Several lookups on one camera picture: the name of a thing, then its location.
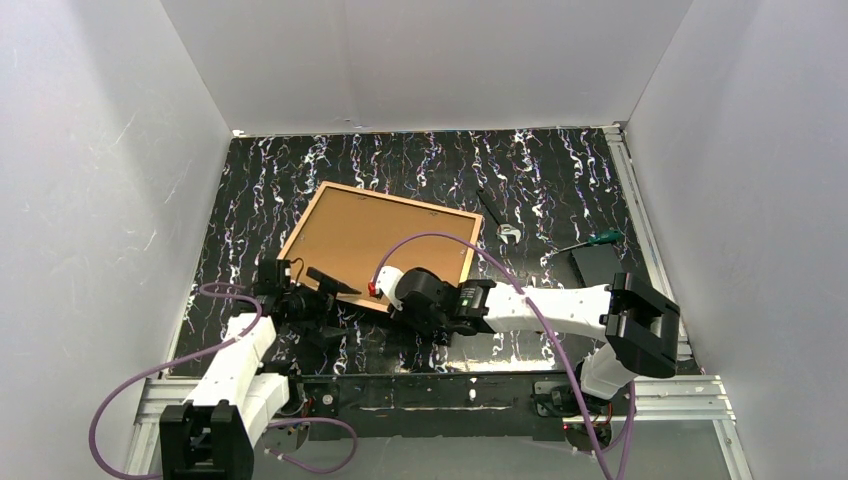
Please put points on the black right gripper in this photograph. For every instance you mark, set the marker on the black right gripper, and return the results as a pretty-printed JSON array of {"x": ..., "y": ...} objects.
[{"x": 399, "y": 299}]

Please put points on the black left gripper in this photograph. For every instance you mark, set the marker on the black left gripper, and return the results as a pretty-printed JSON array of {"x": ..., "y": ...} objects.
[{"x": 315, "y": 303}]

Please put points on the black picture frame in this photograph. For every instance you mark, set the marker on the black picture frame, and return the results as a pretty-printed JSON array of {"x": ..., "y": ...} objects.
[{"x": 345, "y": 232}]

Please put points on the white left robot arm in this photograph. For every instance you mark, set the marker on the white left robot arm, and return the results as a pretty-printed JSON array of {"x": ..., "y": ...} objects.
[{"x": 213, "y": 433}]

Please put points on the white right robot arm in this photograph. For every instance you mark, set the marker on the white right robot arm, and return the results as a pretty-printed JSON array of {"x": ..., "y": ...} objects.
[{"x": 638, "y": 325}]

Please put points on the adjustable wrench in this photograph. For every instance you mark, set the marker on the adjustable wrench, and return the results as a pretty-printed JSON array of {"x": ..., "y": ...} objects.
[{"x": 507, "y": 233}]

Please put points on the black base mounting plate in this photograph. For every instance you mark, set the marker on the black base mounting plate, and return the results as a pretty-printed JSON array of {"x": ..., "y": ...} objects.
[{"x": 535, "y": 404}]

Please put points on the black rectangular pad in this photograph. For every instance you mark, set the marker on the black rectangular pad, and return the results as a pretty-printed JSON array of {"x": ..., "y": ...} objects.
[{"x": 595, "y": 265}]

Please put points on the green handled screwdriver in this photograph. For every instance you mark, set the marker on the green handled screwdriver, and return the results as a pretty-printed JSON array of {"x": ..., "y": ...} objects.
[{"x": 606, "y": 237}]

